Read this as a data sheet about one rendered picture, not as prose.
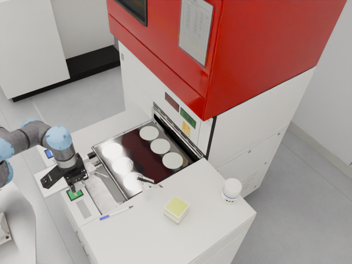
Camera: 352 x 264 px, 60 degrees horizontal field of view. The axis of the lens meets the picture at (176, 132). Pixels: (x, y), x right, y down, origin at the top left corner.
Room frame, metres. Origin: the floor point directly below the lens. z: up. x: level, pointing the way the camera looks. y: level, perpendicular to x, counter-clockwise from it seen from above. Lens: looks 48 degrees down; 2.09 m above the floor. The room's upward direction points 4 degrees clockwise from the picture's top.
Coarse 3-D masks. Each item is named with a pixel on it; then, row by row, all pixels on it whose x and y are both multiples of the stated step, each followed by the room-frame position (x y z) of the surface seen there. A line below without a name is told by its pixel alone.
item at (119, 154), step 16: (112, 144) 0.97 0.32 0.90; (128, 144) 0.98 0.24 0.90; (144, 144) 0.99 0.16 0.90; (112, 160) 0.87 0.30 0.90; (128, 160) 0.88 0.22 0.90; (144, 160) 0.88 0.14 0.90; (160, 160) 0.89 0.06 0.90; (128, 176) 0.79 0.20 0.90; (144, 176) 0.79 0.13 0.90; (160, 176) 0.80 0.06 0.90; (128, 192) 0.70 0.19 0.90
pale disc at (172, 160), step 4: (172, 152) 0.95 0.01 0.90; (164, 156) 0.92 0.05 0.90; (168, 156) 0.92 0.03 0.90; (172, 156) 0.92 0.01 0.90; (176, 156) 0.93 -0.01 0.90; (180, 156) 0.93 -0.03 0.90; (164, 160) 0.89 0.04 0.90; (168, 160) 0.90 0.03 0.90; (172, 160) 0.90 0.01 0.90; (176, 160) 0.90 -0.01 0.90; (180, 160) 0.90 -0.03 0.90; (164, 164) 0.87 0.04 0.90; (168, 164) 0.87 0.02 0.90; (172, 164) 0.87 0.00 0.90; (176, 164) 0.87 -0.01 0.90; (180, 164) 0.88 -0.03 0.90; (172, 168) 0.85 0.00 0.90
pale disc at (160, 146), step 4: (156, 140) 1.02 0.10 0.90; (160, 140) 1.02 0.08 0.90; (164, 140) 1.02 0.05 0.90; (152, 144) 0.99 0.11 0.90; (156, 144) 0.99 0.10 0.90; (160, 144) 1.00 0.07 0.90; (164, 144) 1.00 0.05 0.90; (168, 144) 1.00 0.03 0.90; (152, 148) 0.96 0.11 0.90; (156, 148) 0.97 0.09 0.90; (160, 148) 0.97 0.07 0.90; (164, 148) 0.97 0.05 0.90; (168, 148) 0.97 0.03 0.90; (156, 152) 0.94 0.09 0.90; (160, 152) 0.94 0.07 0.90; (164, 152) 0.94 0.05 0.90
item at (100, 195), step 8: (96, 176) 0.79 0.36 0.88; (88, 184) 0.74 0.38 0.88; (96, 184) 0.74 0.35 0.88; (104, 184) 0.74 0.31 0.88; (88, 192) 0.70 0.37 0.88; (96, 192) 0.70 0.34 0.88; (104, 192) 0.70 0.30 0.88; (96, 200) 0.66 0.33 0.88; (104, 200) 0.66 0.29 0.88; (112, 200) 0.67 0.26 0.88; (104, 208) 0.62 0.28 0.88
